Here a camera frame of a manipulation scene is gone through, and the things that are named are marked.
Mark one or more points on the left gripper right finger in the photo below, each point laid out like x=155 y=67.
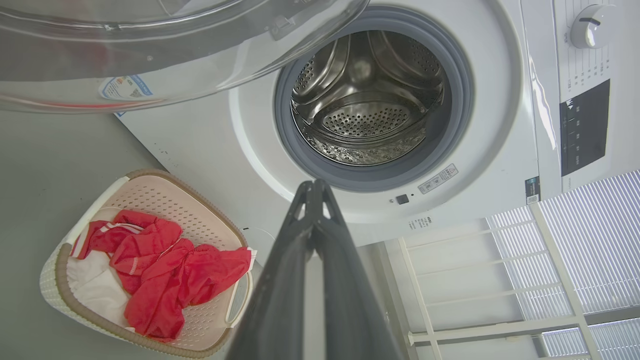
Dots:
x=355 y=310

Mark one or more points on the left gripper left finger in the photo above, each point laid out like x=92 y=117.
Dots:
x=275 y=310

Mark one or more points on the round grey washing machine door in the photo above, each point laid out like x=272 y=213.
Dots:
x=200 y=50

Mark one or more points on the black door lock socket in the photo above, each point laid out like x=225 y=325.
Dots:
x=402 y=199

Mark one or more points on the steel washing drum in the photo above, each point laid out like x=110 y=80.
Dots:
x=365 y=120

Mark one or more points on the white front-load washing machine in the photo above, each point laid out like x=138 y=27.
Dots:
x=500 y=125

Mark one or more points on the red garment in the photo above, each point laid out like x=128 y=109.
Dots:
x=165 y=280

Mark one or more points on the beige perforated laundry basket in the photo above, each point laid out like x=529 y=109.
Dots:
x=165 y=200

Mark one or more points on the white warning sticker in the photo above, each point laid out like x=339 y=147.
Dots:
x=438 y=178

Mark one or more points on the white garment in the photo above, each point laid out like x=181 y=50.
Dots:
x=100 y=290

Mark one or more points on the dark QR code sticker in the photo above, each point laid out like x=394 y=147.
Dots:
x=533 y=190

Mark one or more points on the blue energy label sticker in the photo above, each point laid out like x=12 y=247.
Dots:
x=125 y=89

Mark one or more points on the black display panel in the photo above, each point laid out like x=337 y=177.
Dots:
x=585 y=130

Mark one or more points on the white round control knob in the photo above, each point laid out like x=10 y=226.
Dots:
x=592 y=26

